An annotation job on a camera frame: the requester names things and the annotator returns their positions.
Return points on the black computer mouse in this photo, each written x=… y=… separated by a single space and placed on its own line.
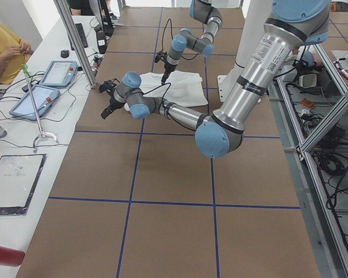
x=64 y=53

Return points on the red cylinder bottle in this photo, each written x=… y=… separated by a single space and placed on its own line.
x=11 y=257

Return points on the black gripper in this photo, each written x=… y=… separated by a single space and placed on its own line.
x=113 y=102
x=167 y=68

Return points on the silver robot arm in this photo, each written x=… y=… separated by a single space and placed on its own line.
x=205 y=13
x=274 y=29

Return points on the person in yellow shirt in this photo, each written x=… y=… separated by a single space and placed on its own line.
x=14 y=52

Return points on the lower blue teach pendant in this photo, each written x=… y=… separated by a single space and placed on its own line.
x=43 y=96

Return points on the blue teach pendant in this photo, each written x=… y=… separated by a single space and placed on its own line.
x=43 y=96
x=59 y=74

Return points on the white central pedestal column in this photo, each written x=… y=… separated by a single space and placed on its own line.
x=243 y=55

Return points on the black keyboard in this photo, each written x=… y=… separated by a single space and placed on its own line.
x=81 y=33

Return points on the aluminium frame post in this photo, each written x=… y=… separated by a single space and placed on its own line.
x=66 y=17

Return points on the white long-sleeve printed shirt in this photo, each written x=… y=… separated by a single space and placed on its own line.
x=185 y=89

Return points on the upper blue teach pendant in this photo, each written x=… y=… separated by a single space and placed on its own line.
x=59 y=74

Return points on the metal reacher stick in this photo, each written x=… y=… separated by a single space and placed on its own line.
x=43 y=134

